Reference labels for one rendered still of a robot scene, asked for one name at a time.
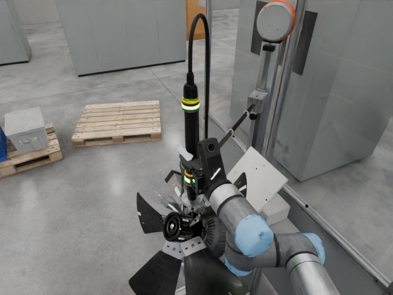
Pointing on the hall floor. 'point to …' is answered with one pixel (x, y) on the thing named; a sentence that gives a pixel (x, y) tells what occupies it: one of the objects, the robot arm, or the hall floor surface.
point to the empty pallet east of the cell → (118, 123)
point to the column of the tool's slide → (266, 92)
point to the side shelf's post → (255, 280)
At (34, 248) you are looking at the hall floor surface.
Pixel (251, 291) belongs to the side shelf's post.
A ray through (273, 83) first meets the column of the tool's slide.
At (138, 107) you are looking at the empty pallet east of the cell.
